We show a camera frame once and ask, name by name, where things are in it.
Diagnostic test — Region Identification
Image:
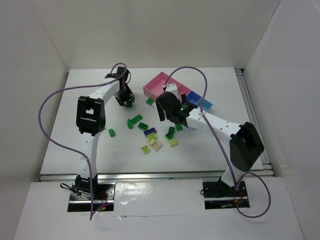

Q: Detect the small green lego brick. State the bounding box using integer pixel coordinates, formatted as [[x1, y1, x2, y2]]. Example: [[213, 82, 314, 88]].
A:
[[108, 128, 116, 137]]

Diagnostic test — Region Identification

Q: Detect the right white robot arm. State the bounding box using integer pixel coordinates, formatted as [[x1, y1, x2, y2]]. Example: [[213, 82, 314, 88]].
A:
[[155, 91, 265, 190]]

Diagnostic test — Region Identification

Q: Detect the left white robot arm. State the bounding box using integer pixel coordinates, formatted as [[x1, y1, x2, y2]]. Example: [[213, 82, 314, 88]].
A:
[[75, 66, 135, 193]]

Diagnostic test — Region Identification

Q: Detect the small pink container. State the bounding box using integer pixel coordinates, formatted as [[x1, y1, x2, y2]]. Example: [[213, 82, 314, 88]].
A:
[[177, 84, 191, 96]]

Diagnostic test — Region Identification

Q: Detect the dark blue container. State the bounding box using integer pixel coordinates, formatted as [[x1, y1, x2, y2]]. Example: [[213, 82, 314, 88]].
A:
[[186, 91, 202, 107]]

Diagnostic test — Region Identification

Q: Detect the green lego near container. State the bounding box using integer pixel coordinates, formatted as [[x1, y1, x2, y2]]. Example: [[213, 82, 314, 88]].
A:
[[146, 98, 154, 106]]

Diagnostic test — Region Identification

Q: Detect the large pink container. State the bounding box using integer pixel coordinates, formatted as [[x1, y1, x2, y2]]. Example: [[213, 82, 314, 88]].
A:
[[143, 71, 180, 100]]

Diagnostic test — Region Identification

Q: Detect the long green lego brick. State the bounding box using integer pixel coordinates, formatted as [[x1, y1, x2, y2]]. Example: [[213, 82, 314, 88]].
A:
[[131, 114, 143, 125]]

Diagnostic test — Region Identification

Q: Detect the dark blue lego brick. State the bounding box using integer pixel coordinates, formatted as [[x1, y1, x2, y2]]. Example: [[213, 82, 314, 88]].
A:
[[143, 127, 157, 137]]

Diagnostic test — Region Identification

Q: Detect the long green lego right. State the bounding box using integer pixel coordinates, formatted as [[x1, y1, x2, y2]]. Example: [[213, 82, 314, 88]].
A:
[[175, 124, 183, 131]]

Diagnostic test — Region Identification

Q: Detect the light blue container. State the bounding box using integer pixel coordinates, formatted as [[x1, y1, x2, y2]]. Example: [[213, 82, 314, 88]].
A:
[[197, 99, 213, 112]]

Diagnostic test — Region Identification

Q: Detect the green lego brick pair lower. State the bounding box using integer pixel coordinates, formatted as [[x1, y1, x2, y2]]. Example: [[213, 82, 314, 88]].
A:
[[165, 132, 174, 140]]

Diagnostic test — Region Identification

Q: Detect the lime lego brick upper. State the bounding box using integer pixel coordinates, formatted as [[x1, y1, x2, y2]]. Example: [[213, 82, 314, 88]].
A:
[[146, 132, 158, 142]]

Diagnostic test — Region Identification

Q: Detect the lime lego brick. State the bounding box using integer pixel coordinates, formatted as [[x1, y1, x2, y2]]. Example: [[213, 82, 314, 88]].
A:
[[141, 145, 151, 155], [146, 132, 158, 142], [168, 138, 179, 148]]

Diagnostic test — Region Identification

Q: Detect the lime lego brick right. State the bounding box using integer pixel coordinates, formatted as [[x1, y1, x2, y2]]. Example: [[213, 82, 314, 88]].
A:
[[168, 138, 179, 148]]

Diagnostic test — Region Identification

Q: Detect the beige lego brick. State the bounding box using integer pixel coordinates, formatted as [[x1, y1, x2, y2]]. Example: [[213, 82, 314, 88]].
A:
[[149, 139, 162, 152]]

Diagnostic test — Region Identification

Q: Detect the lime lego brick lower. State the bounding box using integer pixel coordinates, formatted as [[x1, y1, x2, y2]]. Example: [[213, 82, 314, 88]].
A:
[[141, 145, 151, 155]]

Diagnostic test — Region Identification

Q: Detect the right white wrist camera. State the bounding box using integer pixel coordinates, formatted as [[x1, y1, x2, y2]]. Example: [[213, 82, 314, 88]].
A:
[[163, 83, 179, 99]]

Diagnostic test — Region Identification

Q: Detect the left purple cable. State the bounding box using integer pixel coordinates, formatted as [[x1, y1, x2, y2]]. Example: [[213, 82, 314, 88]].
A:
[[39, 62, 128, 221]]

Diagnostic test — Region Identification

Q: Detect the purple cable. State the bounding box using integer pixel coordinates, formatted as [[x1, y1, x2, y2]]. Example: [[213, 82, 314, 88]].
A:
[[163, 66, 273, 220], [39, 62, 128, 221]]

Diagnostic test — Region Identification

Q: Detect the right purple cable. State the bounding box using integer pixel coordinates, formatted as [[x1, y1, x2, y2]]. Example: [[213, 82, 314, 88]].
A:
[[163, 66, 273, 220]]

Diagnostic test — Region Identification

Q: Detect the aluminium side rail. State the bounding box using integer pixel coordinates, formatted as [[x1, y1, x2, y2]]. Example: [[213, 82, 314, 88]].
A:
[[234, 68, 274, 172]]

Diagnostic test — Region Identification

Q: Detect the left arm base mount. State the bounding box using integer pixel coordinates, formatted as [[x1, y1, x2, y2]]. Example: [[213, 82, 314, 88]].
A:
[[60, 181, 116, 213]]

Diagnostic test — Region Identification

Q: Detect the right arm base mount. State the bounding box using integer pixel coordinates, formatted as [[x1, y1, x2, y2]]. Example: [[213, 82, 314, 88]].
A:
[[200, 181, 250, 210]]

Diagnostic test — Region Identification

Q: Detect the aluminium front rail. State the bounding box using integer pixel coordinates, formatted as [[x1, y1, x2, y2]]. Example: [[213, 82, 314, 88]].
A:
[[39, 169, 275, 183]]

